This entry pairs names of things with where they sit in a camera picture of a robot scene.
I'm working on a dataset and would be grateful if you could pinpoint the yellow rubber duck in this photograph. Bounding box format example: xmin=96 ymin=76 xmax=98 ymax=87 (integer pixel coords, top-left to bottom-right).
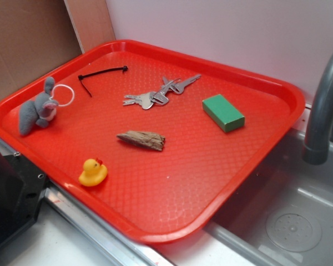
xmin=78 ymin=158 xmax=108 ymax=187

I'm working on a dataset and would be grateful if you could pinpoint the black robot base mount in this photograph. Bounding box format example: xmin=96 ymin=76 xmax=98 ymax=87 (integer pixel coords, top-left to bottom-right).
xmin=0 ymin=153 xmax=48 ymax=249

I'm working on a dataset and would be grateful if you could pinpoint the grey plush rabbit toy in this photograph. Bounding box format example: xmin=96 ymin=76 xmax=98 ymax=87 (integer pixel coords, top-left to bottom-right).
xmin=18 ymin=76 xmax=59 ymax=136

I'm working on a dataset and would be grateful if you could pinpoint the brown wood piece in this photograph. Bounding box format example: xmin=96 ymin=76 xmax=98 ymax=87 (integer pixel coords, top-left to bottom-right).
xmin=116 ymin=130 xmax=165 ymax=151

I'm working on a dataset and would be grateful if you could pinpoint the green rectangular block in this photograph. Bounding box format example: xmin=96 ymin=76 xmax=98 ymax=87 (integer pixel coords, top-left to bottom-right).
xmin=202 ymin=94 xmax=245 ymax=133

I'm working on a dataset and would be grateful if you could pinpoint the grey toy sink basin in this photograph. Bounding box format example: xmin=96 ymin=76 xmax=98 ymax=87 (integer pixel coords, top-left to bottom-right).
xmin=205 ymin=130 xmax=333 ymax=265

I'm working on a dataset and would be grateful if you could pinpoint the grey toy faucet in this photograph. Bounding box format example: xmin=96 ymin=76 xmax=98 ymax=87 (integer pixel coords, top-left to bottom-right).
xmin=302 ymin=54 xmax=333 ymax=165

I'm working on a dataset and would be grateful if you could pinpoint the brown cardboard panel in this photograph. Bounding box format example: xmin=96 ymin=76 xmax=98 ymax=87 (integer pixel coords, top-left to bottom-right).
xmin=0 ymin=1 xmax=115 ymax=100

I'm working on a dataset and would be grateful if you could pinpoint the white loop ring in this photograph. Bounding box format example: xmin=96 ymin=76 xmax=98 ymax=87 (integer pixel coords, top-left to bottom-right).
xmin=50 ymin=84 xmax=75 ymax=107

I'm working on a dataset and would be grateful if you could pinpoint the silver key bunch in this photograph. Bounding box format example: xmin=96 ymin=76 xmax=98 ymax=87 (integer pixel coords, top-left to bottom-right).
xmin=123 ymin=74 xmax=201 ymax=110

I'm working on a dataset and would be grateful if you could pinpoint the red plastic tray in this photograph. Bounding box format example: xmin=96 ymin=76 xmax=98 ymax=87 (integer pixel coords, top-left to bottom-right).
xmin=0 ymin=40 xmax=305 ymax=244

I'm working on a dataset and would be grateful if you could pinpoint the black zip tie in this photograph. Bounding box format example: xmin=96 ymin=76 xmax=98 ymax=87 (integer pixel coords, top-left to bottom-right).
xmin=78 ymin=65 xmax=129 ymax=98

